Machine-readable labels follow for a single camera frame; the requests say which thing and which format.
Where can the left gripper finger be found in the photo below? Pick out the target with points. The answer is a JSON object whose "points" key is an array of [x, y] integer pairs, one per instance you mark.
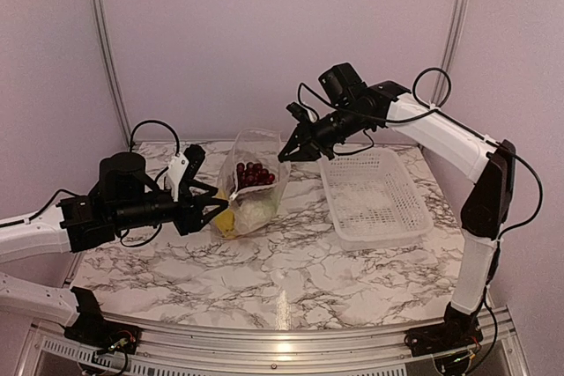
{"points": [[207, 208], [200, 190]]}

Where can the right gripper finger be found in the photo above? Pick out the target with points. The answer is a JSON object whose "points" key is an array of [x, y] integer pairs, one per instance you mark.
{"points": [[302, 153], [293, 142]]}

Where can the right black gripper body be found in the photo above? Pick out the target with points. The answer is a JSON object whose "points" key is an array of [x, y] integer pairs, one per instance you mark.
{"points": [[331, 131]]}

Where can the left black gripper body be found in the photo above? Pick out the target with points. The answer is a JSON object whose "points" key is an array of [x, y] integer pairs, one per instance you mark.
{"points": [[137, 215]]}

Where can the yellow lemon toy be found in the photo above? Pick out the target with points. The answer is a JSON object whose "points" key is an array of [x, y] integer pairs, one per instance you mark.
{"points": [[225, 221]]}

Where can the white cauliflower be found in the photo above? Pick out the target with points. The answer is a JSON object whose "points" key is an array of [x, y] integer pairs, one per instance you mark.
{"points": [[251, 215]]}

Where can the clear zip top bag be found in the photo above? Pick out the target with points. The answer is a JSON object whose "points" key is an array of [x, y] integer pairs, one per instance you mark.
{"points": [[254, 145]]}

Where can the purple grape bunch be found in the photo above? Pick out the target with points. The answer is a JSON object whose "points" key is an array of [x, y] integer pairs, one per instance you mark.
{"points": [[253, 174]]}

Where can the white plastic basket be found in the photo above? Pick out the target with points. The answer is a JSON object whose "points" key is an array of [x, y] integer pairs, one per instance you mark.
{"points": [[373, 201]]}

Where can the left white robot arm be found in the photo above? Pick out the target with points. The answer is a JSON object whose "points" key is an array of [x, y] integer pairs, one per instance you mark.
{"points": [[81, 223]]}

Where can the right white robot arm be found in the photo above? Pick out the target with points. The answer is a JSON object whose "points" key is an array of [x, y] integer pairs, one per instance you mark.
{"points": [[487, 164]]}

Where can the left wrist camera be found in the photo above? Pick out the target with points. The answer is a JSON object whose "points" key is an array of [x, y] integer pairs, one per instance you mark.
{"points": [[183, 165]]}

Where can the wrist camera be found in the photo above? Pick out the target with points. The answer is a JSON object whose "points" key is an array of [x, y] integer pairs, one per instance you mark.
{"points": [[183, 165], [341, 84]]}

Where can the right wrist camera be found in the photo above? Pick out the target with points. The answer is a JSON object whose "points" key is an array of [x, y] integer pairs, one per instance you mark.
{"points": [[341, 84]]}

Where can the right aluminium frame post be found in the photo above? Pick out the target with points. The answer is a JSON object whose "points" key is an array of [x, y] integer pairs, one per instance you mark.
{"points": [[454, 34]]}

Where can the aluminium frame post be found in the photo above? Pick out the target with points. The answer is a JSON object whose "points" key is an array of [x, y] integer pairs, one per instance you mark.
{"points": [[110, 70], [454, 34]]}

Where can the front aluminium rail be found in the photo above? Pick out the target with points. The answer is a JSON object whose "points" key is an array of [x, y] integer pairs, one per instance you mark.
{"points": [[175, 349]]}

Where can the left aluminium frame post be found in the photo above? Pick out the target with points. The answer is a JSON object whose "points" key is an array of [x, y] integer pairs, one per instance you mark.
{"points": [[110, 70]]}

